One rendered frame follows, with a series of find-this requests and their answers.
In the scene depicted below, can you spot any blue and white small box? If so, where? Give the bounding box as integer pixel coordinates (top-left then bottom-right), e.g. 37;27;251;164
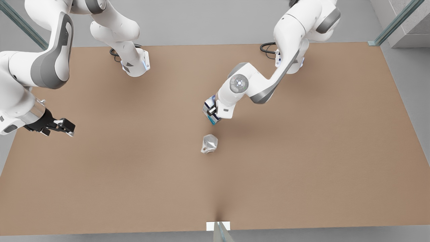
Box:
202;95;221;126

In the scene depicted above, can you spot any crumpled silver cup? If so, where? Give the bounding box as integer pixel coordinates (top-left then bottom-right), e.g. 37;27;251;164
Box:
201;134;218;155

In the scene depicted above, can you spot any grey concrete pillar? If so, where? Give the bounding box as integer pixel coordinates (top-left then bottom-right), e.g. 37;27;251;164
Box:
370;0;430;48

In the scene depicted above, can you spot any black cable loop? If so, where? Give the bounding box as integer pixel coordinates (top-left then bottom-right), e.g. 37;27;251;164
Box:
109;44;143;63
260;42;278;60

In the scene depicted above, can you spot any silver frame post with white foot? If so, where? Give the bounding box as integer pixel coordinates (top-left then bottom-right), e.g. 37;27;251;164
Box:
206;221;235;242

